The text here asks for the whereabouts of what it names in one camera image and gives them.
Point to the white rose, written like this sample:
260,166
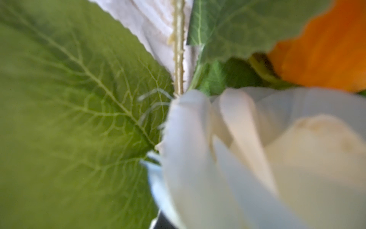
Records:
259,158

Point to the yellow sunflower small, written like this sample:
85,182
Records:
81,105

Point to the orange rose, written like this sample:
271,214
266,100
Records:
330,52

